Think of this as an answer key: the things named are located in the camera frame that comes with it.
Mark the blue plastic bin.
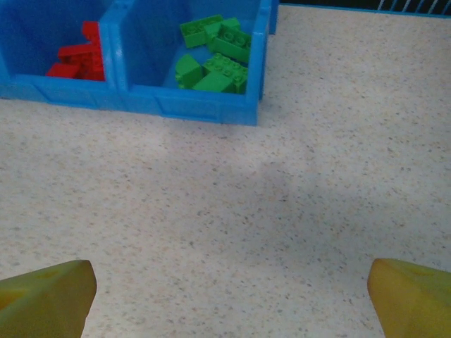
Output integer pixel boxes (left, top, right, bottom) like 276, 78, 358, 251
105, 0, 279, 127
0, 0, 123, 112

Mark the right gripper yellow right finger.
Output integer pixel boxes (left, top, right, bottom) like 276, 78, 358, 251
366, 257, 451, 338

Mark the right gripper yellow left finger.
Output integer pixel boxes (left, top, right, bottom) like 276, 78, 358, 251
0, 259, 98, 338

